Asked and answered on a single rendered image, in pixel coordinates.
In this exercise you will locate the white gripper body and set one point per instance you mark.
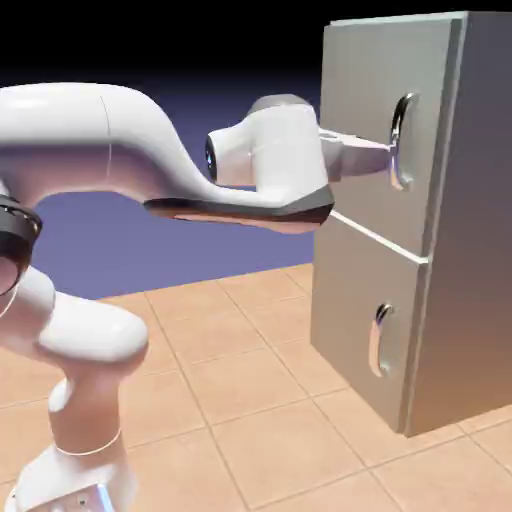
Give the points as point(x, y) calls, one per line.
point(356, 158)

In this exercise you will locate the grey cabinet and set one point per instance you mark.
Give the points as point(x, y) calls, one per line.
point(464, 224)

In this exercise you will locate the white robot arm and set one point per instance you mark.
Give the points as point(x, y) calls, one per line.
point(160, 132)

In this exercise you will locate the grey cabinet door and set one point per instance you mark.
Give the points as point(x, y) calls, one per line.
point(372, 80)
point(344, 312)

